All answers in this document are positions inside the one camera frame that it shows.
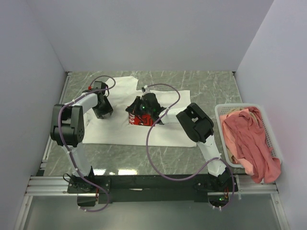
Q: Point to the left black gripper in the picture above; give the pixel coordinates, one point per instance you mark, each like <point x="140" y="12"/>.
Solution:
<point x="108" y="109"/>

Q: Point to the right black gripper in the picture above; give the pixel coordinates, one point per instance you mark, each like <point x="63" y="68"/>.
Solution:
<point x="134" y="107"/>

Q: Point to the white Coca-Cola t-shirt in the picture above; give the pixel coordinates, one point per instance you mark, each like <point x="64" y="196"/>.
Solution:
<point x="123" y="128"/>

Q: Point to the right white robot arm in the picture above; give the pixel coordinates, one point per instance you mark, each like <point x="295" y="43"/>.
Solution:
<point x="194" y="121"/>

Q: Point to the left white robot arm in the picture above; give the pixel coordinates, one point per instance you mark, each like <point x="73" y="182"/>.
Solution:
<point x="68" y="129"/>

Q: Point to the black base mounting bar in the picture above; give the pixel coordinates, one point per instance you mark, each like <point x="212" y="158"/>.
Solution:
<point x="148" y="188"/>

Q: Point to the beige garment in basket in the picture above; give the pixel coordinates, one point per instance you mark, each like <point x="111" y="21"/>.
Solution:
<point x="236" y="110"/>

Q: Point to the pink t-shirt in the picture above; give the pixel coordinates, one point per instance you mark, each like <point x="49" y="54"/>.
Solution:
<point x="245" y="140"/>

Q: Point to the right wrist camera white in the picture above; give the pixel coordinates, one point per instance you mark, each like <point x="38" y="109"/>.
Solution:
<point x="145" y="90"/>

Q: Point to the aluminium frame rail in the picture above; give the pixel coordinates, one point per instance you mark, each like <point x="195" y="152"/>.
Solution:
<point x="39" y="186"/>

